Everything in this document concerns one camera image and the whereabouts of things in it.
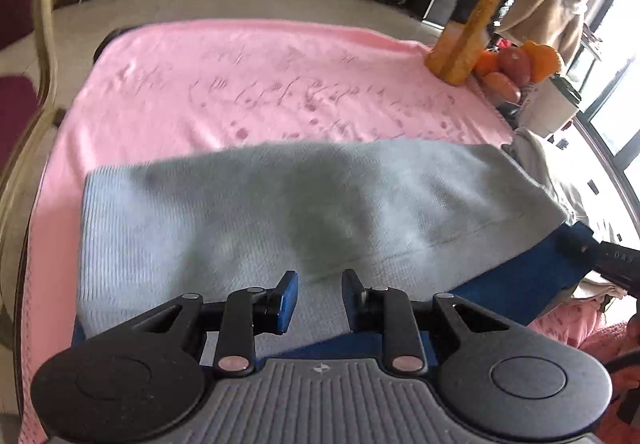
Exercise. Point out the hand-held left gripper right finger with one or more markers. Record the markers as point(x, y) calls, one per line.
point(352, 304)

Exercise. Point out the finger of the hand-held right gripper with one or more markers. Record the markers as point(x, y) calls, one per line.
point(577, 246)

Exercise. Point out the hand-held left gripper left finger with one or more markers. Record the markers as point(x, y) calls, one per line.
point(287, 304)

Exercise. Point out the two-tone blue knit sweater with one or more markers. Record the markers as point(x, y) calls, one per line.
point(300, 204)

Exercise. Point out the cream folded garment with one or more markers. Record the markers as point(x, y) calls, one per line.
point(555, 174)

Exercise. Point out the pink fleece clothing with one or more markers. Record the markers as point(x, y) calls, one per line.
point(570, 326)

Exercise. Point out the white cup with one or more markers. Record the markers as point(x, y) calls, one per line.
point(547, 109)

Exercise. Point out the metal bowl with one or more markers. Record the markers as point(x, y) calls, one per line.
point(507, 112)

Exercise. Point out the large window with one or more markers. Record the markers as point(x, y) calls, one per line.
point(620, 74)

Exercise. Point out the orange sweet potato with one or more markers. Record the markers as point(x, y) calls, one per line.
point(500, 84)

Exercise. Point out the orange juice bottle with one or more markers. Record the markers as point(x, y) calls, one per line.
point(465, 34)

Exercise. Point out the pink printed blanket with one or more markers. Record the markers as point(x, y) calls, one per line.
point(200, 74)

